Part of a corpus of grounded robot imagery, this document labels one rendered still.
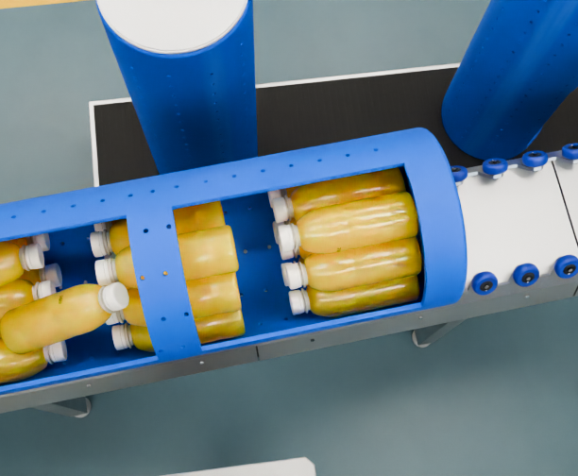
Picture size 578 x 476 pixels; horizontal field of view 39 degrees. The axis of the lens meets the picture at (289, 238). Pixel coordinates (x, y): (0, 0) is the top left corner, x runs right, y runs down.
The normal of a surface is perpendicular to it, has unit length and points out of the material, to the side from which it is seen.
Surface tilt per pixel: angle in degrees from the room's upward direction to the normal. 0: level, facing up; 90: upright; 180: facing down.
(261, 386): 0
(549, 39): 90
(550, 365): 0
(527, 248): 0
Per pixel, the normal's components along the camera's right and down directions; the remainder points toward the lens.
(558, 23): -0.44, 0.86
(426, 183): 0.01, -0.34
